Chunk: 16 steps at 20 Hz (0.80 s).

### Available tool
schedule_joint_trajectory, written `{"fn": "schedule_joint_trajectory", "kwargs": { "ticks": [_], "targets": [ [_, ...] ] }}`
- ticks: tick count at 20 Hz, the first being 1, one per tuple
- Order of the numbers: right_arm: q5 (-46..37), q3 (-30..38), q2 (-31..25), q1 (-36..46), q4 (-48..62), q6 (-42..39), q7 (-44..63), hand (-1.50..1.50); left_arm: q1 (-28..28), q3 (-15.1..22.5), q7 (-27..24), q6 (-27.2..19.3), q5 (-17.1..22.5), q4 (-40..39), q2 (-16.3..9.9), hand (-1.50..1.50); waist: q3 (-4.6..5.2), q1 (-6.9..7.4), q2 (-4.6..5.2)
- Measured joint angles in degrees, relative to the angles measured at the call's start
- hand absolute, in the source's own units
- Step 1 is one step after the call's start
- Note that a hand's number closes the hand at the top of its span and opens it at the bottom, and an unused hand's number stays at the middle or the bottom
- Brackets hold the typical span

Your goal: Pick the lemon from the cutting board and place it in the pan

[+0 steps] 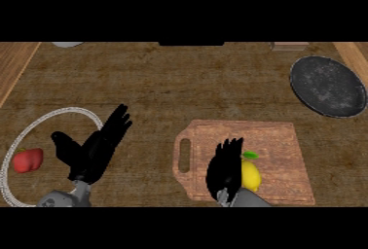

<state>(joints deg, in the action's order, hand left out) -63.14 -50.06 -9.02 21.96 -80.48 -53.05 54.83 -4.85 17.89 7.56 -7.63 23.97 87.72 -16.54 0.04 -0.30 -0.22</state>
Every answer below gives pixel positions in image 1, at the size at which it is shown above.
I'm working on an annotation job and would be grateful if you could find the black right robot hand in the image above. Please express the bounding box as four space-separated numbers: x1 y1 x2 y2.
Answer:
204 137 245 202

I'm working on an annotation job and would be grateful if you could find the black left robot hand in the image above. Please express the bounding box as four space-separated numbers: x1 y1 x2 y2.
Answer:
50 103 133 185

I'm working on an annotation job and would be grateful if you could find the yellow lemon with green leaf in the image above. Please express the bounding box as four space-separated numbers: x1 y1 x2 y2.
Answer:
239 150 263 193

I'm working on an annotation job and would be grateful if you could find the wooden cutting board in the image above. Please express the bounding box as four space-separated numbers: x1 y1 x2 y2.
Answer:
172 119 318 206

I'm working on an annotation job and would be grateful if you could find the black round pan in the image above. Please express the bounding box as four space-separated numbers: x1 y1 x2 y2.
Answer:
290 54 368 119

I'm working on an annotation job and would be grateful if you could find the red bell pepper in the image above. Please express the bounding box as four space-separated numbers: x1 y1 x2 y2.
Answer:
12 148 44 174

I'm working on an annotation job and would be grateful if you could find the grey round object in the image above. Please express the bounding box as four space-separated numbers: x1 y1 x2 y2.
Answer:
50 41 84 49

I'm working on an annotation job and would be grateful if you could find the brown wooden block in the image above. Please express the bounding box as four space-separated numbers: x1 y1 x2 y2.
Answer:
269 41 310 53

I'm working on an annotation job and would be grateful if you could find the white rope ring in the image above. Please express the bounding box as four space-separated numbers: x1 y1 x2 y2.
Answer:
0 106 105 208

